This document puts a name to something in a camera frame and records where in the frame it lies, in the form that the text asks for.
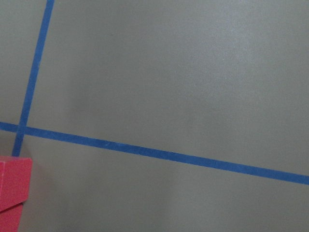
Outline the red block placed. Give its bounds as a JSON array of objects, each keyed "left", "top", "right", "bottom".
[
  {"left": 0, "top": 156, "right": 32, "bottom": 211},
  {"left": 0, "top": 203, "right": 23, "bottom": 232}
]

